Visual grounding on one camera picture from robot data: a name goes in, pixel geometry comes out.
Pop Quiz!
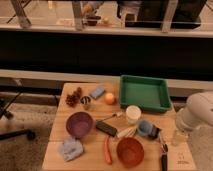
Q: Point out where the blue sponge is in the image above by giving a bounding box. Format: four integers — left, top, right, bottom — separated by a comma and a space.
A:
90, 87, 105, 99

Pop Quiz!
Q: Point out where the blue cup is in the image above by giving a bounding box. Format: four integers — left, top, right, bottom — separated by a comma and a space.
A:
137, 120, 152, 136

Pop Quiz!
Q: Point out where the white cup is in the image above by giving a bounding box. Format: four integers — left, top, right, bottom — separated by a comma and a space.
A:
125, 105, 141, 124

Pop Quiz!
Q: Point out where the orange bowl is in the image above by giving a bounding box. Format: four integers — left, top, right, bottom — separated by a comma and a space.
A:
116, 137, 144, 168

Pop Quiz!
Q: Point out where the black office chair base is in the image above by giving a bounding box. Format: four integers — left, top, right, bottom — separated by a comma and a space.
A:
0, 93, 36, 141

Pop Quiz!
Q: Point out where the orange carrot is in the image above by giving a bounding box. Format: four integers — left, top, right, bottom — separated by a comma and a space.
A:
104, 136, 112, 165

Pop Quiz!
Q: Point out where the purple bowl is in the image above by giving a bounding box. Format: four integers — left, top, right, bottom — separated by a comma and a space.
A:
66, 112, 93, 138

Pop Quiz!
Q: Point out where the striped small ball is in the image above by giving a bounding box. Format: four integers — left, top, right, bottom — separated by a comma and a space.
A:
80, 96, 91, 105

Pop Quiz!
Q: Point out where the black remote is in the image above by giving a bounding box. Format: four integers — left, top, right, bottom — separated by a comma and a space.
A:
96, 121, 117, 137

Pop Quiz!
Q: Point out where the green plastic tray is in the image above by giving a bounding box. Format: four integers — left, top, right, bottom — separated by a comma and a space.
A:
119, 75, 172, 113

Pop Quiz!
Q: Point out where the wooden table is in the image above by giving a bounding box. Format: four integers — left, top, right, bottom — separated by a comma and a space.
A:
41, 81, 197, 171

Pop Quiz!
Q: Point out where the orange ball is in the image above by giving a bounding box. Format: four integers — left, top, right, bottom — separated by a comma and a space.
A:
104, 93, 116, 105

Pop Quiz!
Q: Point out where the metal spoon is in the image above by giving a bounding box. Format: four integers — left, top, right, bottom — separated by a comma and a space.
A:
97, 112, 123, 121

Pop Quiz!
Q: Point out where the light blue cloth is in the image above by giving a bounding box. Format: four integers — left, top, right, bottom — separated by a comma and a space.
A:
58, 137, 84, 162

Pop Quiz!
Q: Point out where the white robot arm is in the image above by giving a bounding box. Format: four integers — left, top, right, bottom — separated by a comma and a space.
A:
172, 91, 213, 146

